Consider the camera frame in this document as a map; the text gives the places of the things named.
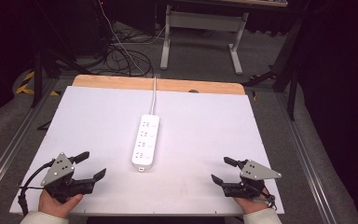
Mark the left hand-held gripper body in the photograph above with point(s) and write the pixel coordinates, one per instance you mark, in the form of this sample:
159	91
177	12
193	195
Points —
59	172

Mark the white board mat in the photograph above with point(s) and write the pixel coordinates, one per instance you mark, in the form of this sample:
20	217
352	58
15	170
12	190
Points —
192	140

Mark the person's left hand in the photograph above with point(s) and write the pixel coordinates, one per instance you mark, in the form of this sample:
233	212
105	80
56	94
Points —
54	207

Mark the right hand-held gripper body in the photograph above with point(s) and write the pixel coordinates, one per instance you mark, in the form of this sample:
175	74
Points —
254	172

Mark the black metal stand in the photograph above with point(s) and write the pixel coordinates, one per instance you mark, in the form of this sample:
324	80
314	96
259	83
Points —
292	77
38	77

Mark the white power strip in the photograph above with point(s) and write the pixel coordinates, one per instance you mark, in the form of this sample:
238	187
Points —
146	140

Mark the white metal desk frame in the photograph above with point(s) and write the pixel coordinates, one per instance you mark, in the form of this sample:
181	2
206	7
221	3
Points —
203	20

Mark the person's right hand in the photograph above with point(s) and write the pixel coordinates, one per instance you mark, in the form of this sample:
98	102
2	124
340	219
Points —
253	203

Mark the yellow black floor tape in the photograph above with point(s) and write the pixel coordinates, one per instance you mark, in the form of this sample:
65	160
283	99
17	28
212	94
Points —
28	82

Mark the aluminium floor rail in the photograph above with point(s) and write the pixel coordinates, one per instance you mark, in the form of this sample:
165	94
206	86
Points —
15	140
307	161

